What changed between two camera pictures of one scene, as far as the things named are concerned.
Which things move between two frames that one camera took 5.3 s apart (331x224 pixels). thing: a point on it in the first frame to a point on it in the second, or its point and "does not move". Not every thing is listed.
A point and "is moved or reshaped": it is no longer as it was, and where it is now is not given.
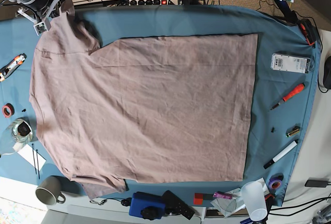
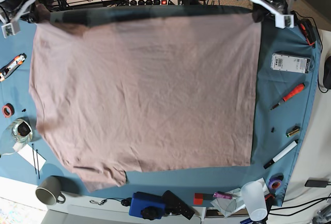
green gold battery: (295, 130) does not move
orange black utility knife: (5, 71) does not move
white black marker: (282, 153) does not move
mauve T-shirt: (143, 109) is moved or reshaped
